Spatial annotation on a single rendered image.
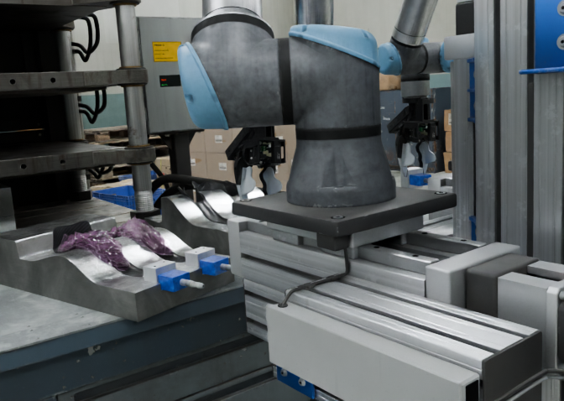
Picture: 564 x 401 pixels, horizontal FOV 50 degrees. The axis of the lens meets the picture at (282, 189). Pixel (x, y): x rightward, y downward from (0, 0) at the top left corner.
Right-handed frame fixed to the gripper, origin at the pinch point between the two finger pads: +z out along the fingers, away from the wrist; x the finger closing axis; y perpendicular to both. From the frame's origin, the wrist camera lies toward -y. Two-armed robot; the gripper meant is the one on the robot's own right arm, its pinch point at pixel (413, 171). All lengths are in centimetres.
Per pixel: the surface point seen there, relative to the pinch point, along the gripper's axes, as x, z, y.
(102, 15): 42, -139, -717
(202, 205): -56, 4, -14
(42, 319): -98, 15, 18
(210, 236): -60, 8, 3
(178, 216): -63, 6, -13
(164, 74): -47, -32, -77
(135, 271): -80, 10, 16
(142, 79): -59, -30, -59
